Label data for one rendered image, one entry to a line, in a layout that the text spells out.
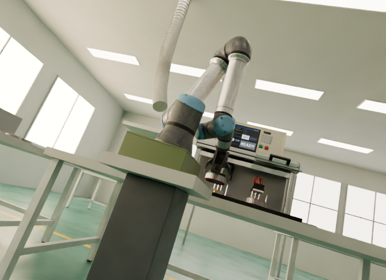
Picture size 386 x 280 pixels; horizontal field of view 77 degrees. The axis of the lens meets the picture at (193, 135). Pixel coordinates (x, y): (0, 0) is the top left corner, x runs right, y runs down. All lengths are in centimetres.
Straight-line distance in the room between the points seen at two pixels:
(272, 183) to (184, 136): 104
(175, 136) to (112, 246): 39
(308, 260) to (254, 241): 151
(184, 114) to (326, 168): 790
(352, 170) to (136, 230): 838
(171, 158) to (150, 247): 26
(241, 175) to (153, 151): 108
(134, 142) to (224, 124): 35
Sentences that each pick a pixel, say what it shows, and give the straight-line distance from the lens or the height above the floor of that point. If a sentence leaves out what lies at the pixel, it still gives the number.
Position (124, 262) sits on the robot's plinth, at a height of 46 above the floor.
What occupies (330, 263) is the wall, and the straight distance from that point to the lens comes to 844.
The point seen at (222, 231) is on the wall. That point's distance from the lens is 788.
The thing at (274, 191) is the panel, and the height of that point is 93.
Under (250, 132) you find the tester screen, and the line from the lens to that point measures 171.
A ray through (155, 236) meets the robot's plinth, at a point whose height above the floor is 56.
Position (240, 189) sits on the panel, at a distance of 174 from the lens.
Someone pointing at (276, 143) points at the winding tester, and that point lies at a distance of 172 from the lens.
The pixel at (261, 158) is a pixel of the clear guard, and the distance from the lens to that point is 139.
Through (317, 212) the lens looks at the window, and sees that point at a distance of 832.
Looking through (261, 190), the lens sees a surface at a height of 89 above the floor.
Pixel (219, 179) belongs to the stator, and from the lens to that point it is 124.
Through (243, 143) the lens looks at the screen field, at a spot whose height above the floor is 117.
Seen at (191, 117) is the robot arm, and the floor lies 96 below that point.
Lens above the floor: 66
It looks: 16 degrees up
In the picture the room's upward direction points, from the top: 18 degrees clockwise
